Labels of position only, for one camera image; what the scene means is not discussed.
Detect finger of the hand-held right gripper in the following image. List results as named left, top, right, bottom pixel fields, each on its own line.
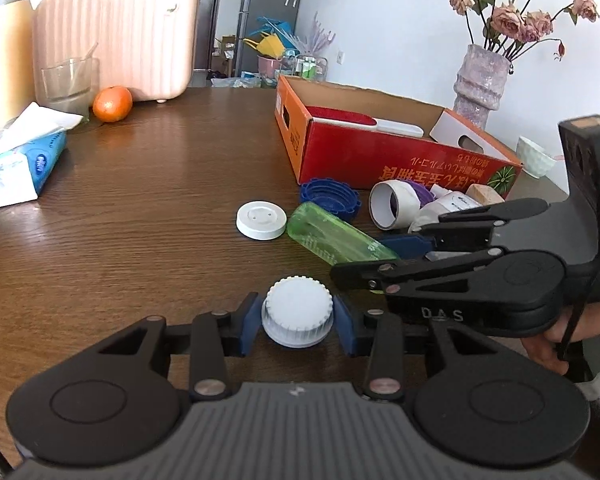
left=329, top=246, right=512, bottom=297
left=379, top=198, right=551, bottom=262

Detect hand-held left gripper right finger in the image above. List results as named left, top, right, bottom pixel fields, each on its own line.
left=332, top=295, right=502, bottom=403

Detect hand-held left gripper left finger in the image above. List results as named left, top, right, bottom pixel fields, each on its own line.
left=87, top=292, right=264, bottom=402

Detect small white bottle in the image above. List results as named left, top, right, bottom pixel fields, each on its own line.
left=409, top=185, right=482, bottom=234

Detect beige wooden block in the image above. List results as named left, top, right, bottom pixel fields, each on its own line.
left=466, top=183, right=506, bottom=207

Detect white ribbed bottle cap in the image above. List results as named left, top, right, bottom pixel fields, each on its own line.
left=261, top=275, right=337, bottom=349

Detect white tape roll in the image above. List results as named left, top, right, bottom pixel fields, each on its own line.
left=369, top=180, right=422, bottom=231

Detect green plastic bottle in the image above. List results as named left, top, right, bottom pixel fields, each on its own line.
left=286, top=201, right=400, bottom=266

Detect white round lid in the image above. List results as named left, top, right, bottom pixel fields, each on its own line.
left=236, top=201, right=288, bottom=240

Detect red cardboard box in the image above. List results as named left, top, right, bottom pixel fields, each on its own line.
left=274, top=75, right=524, bottom=192

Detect blue ribbed cap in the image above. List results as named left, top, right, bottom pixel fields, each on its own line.
left=300, top=178, right=364, bottom=222

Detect person's right hand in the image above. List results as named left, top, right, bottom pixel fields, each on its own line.
left=521, top=305, right=600, bottom=376

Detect white ceramic bowl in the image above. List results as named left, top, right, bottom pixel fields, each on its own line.
left=516, top=136, right=559, bottom=179

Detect pale purple textured vase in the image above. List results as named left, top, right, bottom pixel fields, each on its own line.
left=452, top=44, right=511, bottom=131

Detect dried pink roses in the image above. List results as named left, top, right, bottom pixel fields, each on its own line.
left=440, top=0, right=600, bottom=64

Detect clear plastic organizer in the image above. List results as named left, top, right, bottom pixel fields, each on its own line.
left=280, top=52, right=329, bottom=84

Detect purple plastic hangers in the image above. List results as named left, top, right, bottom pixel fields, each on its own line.
left=307, top=11, right=337, bottom=57

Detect orange fruit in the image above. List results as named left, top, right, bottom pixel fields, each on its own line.
left=92, top=86, right=134, bottom=124

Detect yellow and blue hangers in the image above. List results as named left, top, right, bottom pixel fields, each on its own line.
left=244, top=16, right=294, bottom=59

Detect blue tissue pack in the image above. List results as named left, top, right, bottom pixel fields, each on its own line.
left=0, top=101, right=85, bottom=212

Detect clear drinking glass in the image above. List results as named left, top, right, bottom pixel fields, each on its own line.
left=41, top=57, right=101, bottom=122

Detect grey refrigerator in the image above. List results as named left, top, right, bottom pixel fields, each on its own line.
left=232, top=0, right=307, bottom=79

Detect pink ribbed suitcase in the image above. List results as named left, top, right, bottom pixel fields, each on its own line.
left=32, top=0, right=200, bottom=105

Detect dark wooden door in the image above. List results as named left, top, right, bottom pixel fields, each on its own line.
left=147, top=0, right=227, bottom=72

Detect yellow thermos jug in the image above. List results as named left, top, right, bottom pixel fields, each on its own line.
left=0, top=0, right=35, bottom=134

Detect black cable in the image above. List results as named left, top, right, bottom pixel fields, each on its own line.
left=557, top=255, right=600, bottom=362

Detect red lint brush white handle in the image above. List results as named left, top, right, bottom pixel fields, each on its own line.
left=307, top=105, right=425, bottom=139

